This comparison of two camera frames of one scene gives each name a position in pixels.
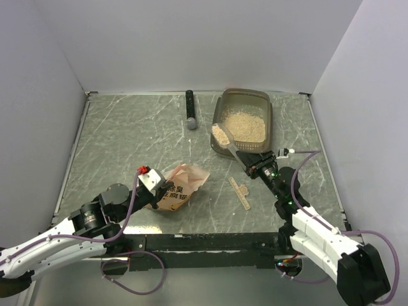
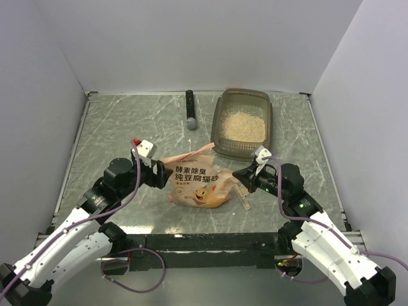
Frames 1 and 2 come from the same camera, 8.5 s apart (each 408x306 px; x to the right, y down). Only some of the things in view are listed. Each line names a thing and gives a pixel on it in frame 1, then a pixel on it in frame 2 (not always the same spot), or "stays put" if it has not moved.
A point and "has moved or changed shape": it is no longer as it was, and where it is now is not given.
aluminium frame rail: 88,94 stays put
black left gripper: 166,185 → 159,179
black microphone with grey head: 191,122 stays put
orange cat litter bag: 186,179 has moved or changed shape
